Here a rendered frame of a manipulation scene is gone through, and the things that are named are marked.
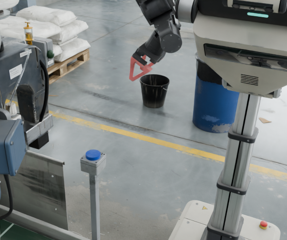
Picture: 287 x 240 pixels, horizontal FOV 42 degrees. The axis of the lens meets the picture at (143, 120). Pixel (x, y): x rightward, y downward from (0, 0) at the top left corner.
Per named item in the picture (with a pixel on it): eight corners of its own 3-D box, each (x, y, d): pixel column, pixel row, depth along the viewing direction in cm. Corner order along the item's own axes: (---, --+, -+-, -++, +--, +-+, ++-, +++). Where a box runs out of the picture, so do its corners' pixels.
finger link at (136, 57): (118, 75, 109) (134, 50, 104) (127, 68, 116) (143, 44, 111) (137, 89, 109) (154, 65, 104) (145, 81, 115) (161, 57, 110)
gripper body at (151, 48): (135, 52, 107) (148, 31, 103) (146, 43, 115) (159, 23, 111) (153, 65, 107) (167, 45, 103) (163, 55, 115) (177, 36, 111)
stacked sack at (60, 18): (80, 22, 458) (79, 9, 451) (59, 30, 423) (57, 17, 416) (35, 14, 481) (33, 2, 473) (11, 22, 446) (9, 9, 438)
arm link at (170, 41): (168, -12, 101) (139, 4, 103) (171, 5, 92) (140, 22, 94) (186, 24, 107) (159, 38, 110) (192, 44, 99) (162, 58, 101)
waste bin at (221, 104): (244, 116, 365) (257, 52, 333) (233, 142, 323) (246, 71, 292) (197, 105, 381) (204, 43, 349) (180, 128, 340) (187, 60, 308)
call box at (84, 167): (107, 165, 157) (106, 154, 154) (97, 176, 151) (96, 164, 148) (90, 160, 160) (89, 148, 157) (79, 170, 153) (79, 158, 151)
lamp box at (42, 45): (54, 65, 130) (52, 39, 126) (46, 68, 126) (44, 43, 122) (36, 61, 132) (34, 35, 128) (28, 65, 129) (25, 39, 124)
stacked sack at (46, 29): (64, 34, 414) (63, 20, 406) (25, 51, 360) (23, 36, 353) (33, 28, 428) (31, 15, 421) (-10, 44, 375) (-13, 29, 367)
